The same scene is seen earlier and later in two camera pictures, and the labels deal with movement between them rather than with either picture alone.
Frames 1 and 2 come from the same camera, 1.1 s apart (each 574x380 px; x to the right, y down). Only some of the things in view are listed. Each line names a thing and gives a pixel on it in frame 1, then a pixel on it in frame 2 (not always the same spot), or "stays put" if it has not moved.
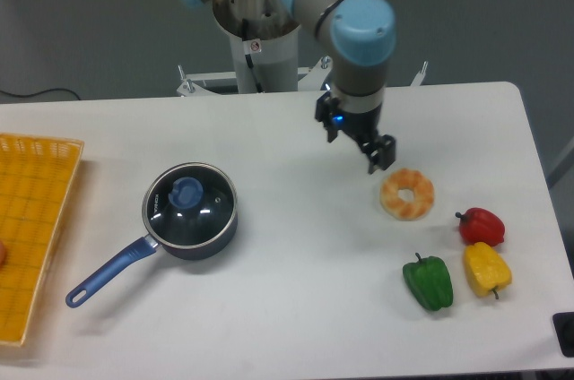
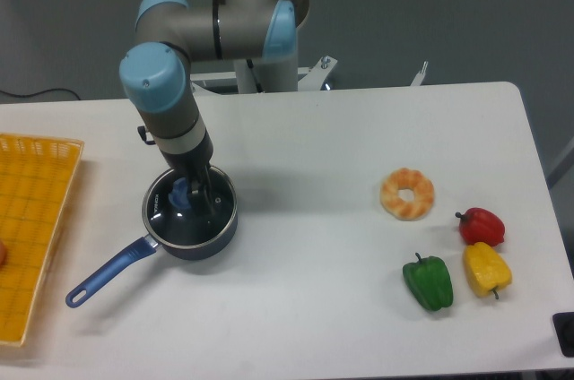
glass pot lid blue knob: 187,193 stays put
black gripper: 380,151 → 189,165
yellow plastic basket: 36,173 stays put
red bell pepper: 480,225 stays put
